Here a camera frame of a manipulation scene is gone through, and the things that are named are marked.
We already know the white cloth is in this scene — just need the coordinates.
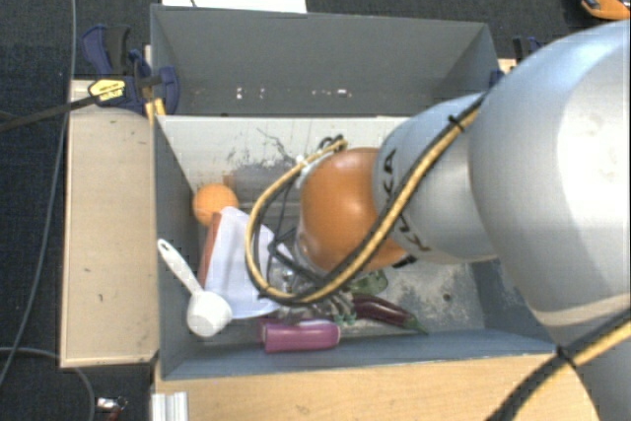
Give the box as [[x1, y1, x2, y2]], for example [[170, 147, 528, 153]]
[[203, 205, 298, 320]]

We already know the pink plastic bottle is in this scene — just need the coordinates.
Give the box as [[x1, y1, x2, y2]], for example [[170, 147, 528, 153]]
[[255, 316, 342, 355]]

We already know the dark green toy vegetable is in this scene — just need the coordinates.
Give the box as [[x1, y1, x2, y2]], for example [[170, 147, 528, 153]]
[[350, 269, 389, 298]]

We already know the red-brown flat block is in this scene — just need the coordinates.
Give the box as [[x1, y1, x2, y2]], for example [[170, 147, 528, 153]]
[[197, 211, 224, 288]]

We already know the white measuring scoop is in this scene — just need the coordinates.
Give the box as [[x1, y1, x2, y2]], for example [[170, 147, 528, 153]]
[[156, 238, 235, 338]]

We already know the orange ball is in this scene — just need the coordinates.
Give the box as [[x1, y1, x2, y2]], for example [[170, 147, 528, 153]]
[[191, 182, 241, 228]]

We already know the purple toy eggplant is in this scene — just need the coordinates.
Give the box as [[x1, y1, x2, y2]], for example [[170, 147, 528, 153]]
[[351, 294, 430, 336]]

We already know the pale wood board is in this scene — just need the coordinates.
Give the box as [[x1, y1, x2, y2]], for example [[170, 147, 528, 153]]
[[58, 78, 162, 369]]

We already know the grey metal bin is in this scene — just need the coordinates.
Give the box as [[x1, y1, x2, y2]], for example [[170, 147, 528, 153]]
[[149, 3, 558, 382]]

